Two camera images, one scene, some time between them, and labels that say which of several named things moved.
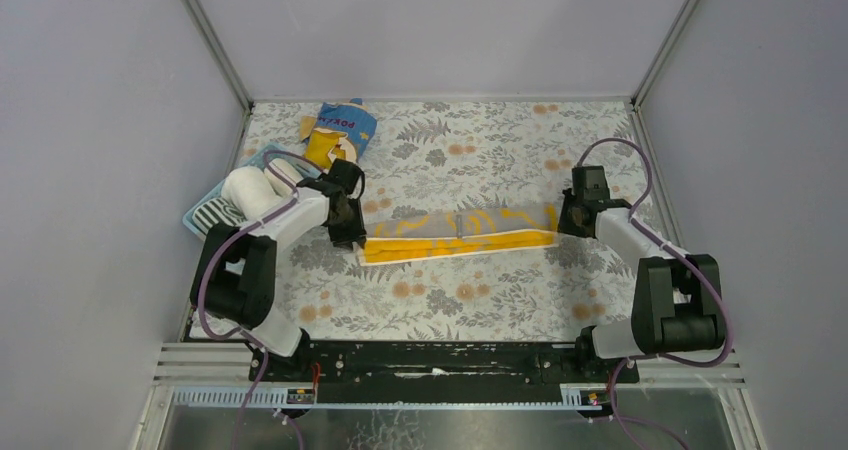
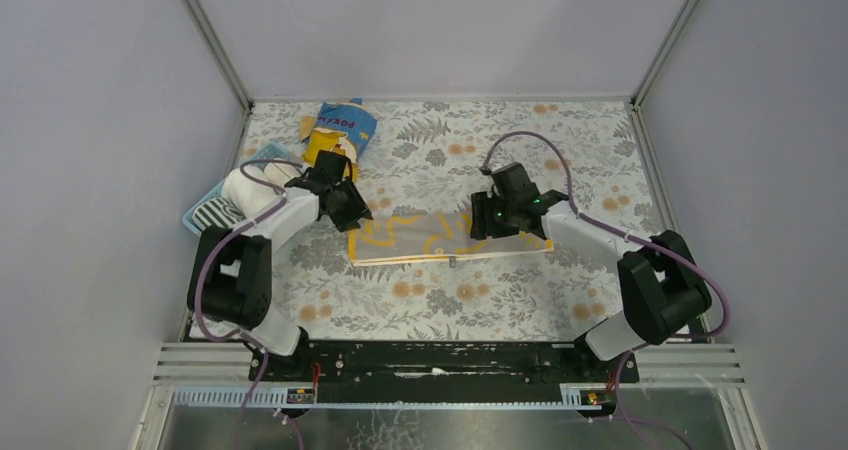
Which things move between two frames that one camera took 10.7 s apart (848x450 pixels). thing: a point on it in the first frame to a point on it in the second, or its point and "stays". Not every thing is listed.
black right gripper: [573, 215] to [485, 218]
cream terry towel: [287, 170] stays
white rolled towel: [249, 191] stays
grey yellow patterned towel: [422, 234] stays
